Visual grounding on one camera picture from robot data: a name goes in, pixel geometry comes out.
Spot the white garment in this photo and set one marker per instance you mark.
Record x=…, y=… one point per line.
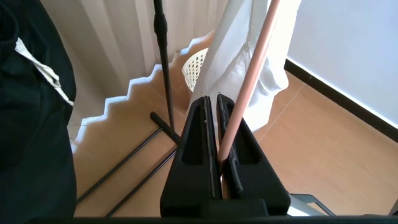
x=230, y=62

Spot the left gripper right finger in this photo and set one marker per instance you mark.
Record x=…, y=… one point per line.
x=264, y=186

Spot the black clothes rack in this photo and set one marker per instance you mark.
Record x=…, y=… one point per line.
x=161, y=31

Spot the beige curtain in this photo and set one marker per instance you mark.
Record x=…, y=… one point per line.
x=109, y=46

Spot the pink clothes hanger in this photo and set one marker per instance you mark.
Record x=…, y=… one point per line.
x=248, y=84

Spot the white laundry basket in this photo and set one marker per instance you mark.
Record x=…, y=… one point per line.
x=194, y=68

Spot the black shorts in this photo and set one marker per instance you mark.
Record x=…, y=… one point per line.
x=31, y=140

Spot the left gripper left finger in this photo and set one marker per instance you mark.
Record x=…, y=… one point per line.
x=189, y=186

